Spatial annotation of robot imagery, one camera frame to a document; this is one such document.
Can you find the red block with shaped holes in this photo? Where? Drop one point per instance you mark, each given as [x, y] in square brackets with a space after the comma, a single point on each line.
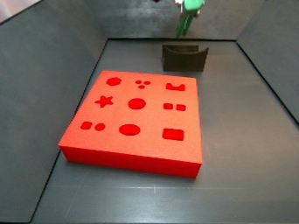
[137, 123]

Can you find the black curved fixture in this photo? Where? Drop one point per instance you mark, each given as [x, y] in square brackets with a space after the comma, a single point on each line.
[183, 58]

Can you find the green three prong object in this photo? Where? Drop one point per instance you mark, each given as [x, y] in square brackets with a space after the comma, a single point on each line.
[189, 8]

